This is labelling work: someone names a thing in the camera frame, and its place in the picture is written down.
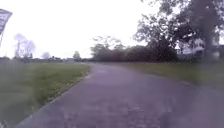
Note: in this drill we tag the grey asphalt path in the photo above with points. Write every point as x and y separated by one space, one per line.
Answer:
116 96

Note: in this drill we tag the grass strip beside path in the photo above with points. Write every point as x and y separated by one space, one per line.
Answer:
180 70

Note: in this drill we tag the flag banner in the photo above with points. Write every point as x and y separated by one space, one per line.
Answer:
4 20

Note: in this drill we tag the pale building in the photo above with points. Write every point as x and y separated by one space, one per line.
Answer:
193 47

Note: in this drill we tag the large dark tree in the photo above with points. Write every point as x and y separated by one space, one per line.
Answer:
186 26

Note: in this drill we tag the green grass field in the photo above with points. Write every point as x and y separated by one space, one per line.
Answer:
30 83

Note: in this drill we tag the dark hedge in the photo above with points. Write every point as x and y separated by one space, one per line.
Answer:
133 53

